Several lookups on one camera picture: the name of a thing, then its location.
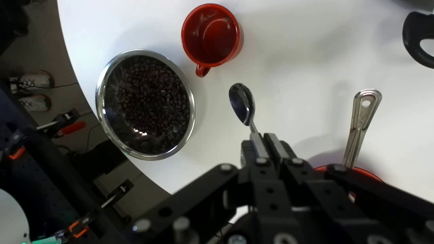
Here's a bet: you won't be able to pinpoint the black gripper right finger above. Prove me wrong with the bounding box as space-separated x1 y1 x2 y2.
263 132 434 244

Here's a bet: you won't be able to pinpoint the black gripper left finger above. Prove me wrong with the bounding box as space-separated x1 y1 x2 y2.
130 138 272 244

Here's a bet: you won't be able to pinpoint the large silver serving spoon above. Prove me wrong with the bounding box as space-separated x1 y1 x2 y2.
341 87 383 169

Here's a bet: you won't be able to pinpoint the dark bowl with food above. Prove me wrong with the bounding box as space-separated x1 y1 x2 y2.
94 48 196 161

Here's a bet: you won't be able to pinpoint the red plate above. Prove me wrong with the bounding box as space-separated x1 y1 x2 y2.
310 163 386 182

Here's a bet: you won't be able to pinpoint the dark coffee beans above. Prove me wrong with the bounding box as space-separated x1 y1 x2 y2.
107 55 191 154

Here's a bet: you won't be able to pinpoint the red enamel mug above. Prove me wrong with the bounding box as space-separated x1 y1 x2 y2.
180 2 244 78

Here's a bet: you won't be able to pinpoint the black perforated cart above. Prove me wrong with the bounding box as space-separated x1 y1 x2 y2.
0 79 173 244

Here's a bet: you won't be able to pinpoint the orange handled clamp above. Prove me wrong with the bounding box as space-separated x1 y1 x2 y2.
37 112 88 139
62 177 135 241

